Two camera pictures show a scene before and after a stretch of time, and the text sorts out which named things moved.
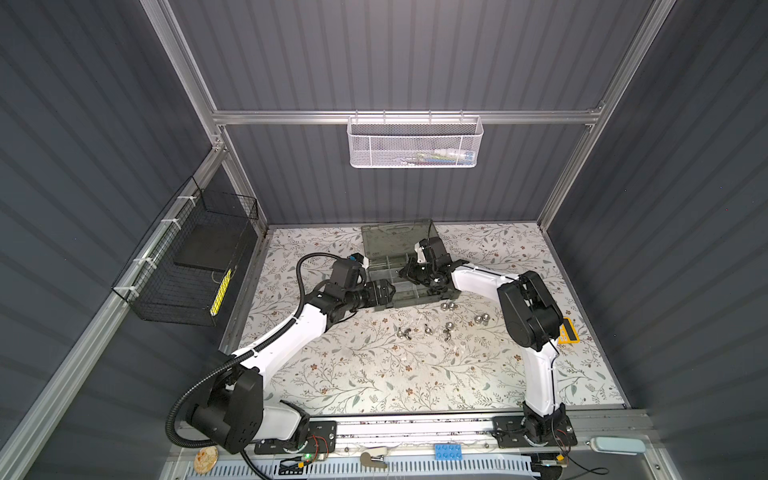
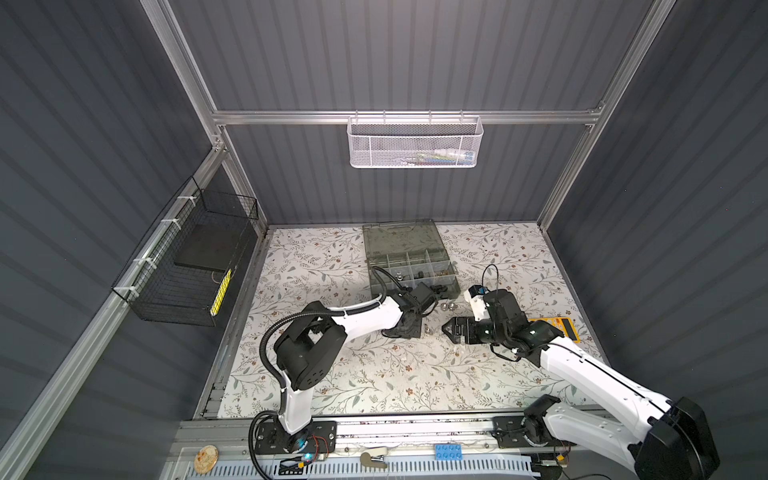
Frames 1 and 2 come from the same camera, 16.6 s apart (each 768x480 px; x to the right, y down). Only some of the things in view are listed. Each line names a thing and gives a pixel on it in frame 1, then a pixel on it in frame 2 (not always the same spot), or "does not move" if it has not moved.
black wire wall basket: (180, 271) does not move
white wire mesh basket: (408, 142) does not move
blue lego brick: (448, 452) does not move
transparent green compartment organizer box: (386, 247) does not move
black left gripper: (372, 298) → (417, 330)
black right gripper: (409, 272) → (456, 328)
